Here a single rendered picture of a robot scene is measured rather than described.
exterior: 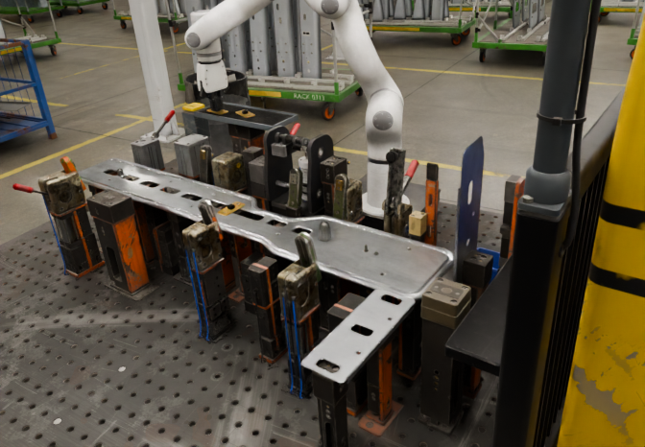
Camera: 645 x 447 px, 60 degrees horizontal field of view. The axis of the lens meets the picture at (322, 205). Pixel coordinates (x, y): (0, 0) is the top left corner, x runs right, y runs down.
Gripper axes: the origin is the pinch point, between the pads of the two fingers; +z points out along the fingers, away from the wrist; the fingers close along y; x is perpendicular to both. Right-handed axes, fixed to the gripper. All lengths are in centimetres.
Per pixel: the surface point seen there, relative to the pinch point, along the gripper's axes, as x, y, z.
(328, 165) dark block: 59, 6, 7
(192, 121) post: -11.8, 3.5, 7.4
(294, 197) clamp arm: 51, 13, 17
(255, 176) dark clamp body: 32.8, 12.1, 14.9
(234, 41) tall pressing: -333, -266, 52
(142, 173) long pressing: -8.9, 28.6, 18.6
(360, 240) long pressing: 80, 18, 19
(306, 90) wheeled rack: -226, -264, 90
